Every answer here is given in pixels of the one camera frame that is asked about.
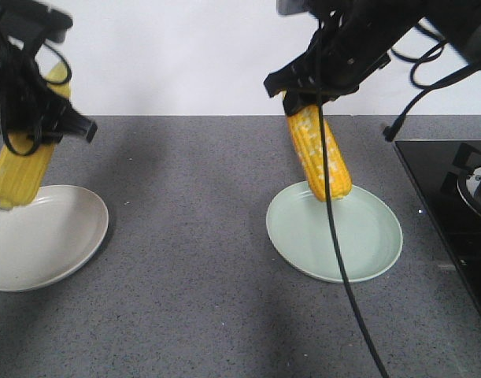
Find black gripper viewer left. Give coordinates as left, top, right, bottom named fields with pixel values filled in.
left=0, top=32, right=98, bottom=146

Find black gripper viewer right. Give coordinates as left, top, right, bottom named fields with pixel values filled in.
left=263, top=1, right=427, bottom=116

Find speckled orange-yellow corn cob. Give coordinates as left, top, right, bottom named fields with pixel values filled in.
left=287, top=105, right=352, bottom=202

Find yellow corn cob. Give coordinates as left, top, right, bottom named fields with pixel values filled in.
left=0, top=63, right=71, bottom=210

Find black glass gas hob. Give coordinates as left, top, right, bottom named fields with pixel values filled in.
left=394, top=139, right=481, bottom=316

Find black cable viewer left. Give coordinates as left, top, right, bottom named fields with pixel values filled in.
left=0, top=31, right=72, bottom=157

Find black cable viewer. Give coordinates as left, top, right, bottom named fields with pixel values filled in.
left=314, top=11, right=390, bottom=378
left=0, top=31, right=72, bottom=157

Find grey camera viewer right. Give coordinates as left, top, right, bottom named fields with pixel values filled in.
left=276, top=0, right=313, bottom=17

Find black camera mount viewer left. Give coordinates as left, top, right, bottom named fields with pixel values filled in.
left=0, top=1, right=73, bottom=43

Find black cable viewer right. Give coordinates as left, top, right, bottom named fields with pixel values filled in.
left=314, top=11, right=390, bottom=378

